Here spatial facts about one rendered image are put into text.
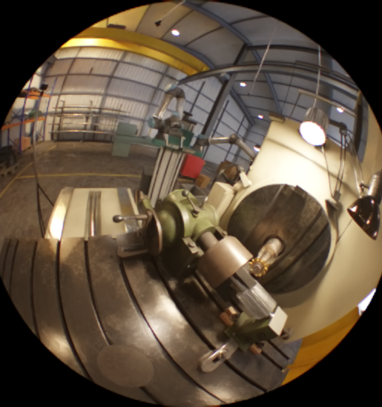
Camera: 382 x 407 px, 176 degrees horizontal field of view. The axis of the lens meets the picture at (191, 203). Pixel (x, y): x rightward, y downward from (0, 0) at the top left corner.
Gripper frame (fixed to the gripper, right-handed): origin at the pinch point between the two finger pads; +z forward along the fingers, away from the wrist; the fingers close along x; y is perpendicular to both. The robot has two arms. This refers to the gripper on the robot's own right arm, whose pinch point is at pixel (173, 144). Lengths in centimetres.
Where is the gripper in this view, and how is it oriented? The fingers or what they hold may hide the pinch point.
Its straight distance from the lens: 111.1
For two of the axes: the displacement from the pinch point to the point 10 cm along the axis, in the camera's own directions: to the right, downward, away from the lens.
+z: -0.4, 9.7, 2.3
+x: -8.4, 1.0, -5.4
